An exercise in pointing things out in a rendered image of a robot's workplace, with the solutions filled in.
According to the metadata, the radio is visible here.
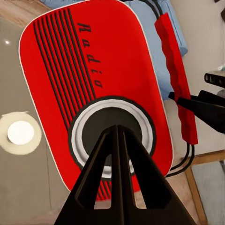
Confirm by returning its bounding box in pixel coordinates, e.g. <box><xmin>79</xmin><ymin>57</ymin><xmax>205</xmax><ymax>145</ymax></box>
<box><xmin>19</xmin><ymin>0</ymin><xmax>198</xmax><ymax>202</ymax></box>

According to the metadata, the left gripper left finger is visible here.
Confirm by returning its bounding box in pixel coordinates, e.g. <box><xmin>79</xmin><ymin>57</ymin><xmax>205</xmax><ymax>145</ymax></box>
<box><xmin>54</xmin><ymin>125</ymin><xmax>125</xmax><ymax>225</ymax></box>

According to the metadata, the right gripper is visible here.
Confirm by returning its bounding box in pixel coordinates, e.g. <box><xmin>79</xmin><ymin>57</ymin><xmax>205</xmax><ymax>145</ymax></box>
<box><xmin>168</xmin><ymin>90</ymin><xmax>225</xmax><ymax>134</ymax></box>

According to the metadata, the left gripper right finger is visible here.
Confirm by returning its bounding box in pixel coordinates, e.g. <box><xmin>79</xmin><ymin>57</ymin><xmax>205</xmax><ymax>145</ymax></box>
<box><xmin>117</xmin><ymin>125</ymin><xmax>196</xmax><ymax>225</ymax></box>

